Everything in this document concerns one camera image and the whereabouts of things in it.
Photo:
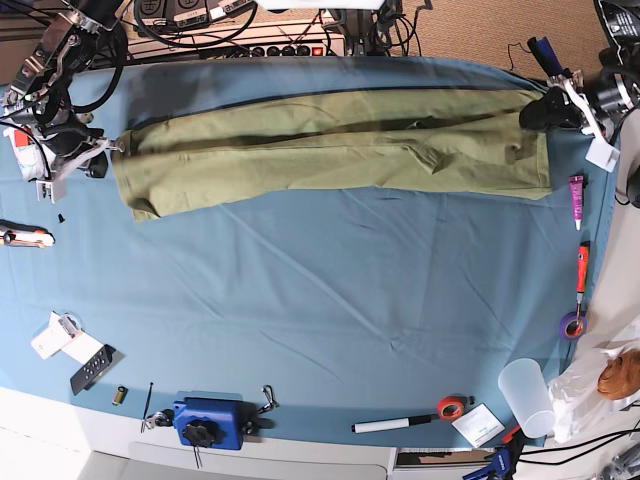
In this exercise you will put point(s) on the olive green t-shirt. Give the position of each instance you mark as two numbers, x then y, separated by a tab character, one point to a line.
427	140

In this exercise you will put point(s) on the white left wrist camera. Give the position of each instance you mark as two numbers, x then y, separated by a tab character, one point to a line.
603	155

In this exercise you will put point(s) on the red tape roll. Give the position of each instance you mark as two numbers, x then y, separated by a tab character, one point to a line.
451	408

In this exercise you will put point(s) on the white black marker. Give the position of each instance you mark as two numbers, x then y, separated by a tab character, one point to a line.
393	424

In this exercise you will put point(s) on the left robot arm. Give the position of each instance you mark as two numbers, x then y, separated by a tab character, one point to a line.
163	92

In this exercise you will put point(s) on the black remote control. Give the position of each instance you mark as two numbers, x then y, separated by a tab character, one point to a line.
94	367

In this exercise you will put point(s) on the small yellow battery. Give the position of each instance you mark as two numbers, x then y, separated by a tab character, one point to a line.
119	395

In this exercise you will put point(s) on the black power strip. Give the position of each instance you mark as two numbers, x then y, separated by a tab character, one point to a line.
283	50

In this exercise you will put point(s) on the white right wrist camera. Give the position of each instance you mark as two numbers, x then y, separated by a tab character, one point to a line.
53	190

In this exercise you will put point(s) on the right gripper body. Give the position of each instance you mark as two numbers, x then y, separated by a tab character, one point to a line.
70	154

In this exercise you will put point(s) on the white card packet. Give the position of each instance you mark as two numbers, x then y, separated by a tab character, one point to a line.
64	333

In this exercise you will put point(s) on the translucent plastic cup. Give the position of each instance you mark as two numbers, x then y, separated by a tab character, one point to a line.
524	389

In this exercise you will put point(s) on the black zip tie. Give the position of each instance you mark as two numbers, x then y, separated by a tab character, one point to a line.
146	408

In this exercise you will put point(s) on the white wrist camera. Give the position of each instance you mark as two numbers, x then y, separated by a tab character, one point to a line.
603	155
53	190

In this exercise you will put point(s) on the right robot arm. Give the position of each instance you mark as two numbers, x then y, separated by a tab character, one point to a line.
48	133

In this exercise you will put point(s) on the white paper note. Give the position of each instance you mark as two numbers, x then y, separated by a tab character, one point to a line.
478	426

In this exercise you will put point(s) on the brown wooden object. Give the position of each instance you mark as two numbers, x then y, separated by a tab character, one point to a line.
620	379

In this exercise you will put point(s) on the orange white utility knife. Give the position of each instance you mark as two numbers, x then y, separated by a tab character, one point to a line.
19	235

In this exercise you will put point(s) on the purple tube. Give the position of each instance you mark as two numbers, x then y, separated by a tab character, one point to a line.
576	185

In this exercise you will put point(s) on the white plastic bag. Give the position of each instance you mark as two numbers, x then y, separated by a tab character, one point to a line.
576	403

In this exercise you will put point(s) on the purple tape roll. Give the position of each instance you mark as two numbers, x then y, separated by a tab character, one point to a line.
572	326

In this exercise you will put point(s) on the paper with orange block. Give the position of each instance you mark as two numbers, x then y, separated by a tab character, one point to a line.
27	153

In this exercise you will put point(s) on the metal carabiner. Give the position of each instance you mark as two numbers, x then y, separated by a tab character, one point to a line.
271	402

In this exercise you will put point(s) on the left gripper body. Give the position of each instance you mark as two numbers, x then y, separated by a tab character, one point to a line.
579	94

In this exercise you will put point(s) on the orange screwdriver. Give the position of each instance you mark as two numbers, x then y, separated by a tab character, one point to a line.
582	268

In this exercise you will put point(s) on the blue bar clamp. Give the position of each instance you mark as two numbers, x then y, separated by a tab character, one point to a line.
502	463

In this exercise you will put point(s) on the blue table clamp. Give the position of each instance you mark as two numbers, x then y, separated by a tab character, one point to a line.
205	423

